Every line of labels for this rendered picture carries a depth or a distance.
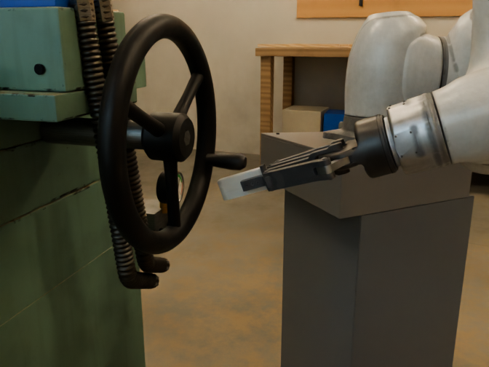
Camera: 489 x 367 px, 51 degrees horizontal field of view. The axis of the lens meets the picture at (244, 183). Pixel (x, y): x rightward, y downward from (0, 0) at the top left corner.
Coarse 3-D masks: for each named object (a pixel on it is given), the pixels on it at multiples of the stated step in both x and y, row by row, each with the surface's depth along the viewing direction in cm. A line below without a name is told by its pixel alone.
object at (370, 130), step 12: (360, 120) 64; (372, 120) 62; (360, 132) 62; (372, 132) 61; (384, 132) 61; (348, 144) 66; (360, 144) 61; (372, 144) 61; (384, 144) 60; (324, 156) 64; (336, 156) 62; (348, 156) 62; (360, 156) 61; (372, 156) 61; (384, 156) 61; (348, 168) 62; (372, 168) 62; (384, 168) 62; (396, 168) 62
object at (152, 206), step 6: (144, 204) 99; (150, 204) 99; (156, 204) 99; (150, 210) 95; (156, 210) 95; (150, 216) 94; (156, 216) 94; (162, 216) 97; (150, 222) 94; (156, 222) 94; (162, 222) 97; (150, 228) 94; (156, 228) 95; (162, 228) 97
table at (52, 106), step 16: (144, 64) 92; (144, 80) 93; (0, 96) 57; (16, 96) 56; (32, 96) 56; (48, 96) 55; (64, 96) 56; (80, 96) 59; (0, 112) 57; (16, 112) 57; (32, 112) 56; (48, 112) 56; (64, 112) 57; (80, 112) 59
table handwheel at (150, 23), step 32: (128, 32) 54; (160, 32) 56; (192, 32) 65; (128, 64) 51; (192, 64) 69; (128, 96) 51; (192, 96) 68; (64, 128) 66; (128, 128) 63; (160, 128) 60; (192, 128) 64; (128, 192) 53; (192, 192) 73; (128, 224) 54; (192, 224) 70
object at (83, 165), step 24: (24, 144) 65; (48, 144) 69; (0, 168) 61; (24, 168) 65; (48, 168) 69; (72, 168) 74; (96, 168) 80; (0, 192) 61; (24, 192) 65; (48, 192) 70; (0, 216) 62
